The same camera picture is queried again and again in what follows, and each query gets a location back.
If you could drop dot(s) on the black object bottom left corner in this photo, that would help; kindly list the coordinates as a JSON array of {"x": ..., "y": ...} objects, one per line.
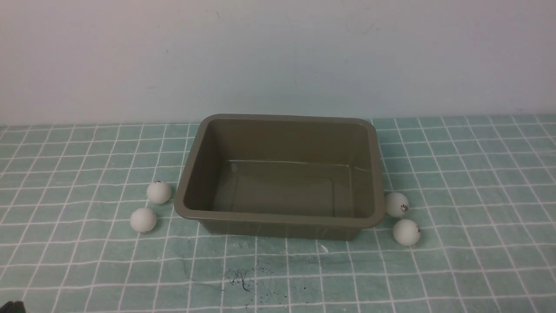
[{"x": 13, "y": 307}]

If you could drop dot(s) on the white ball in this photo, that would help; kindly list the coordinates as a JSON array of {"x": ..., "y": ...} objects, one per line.
[
  {"x": 143, "y": 220},
  {"x": 158, "y": 192},
  {"x": 396, "y": 204},
  {"x": 406, "y": 232}
]

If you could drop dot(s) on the green grid cutting mat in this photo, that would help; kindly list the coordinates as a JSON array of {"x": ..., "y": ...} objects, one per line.
[{"x": 481, "y": 189}]

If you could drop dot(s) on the olive green plastic bin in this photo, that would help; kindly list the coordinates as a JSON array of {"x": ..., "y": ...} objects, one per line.
[{"x": 284, "y": 176}]

